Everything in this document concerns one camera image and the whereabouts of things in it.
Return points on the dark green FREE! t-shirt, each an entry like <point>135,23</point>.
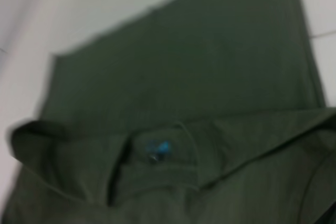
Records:
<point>183,77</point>

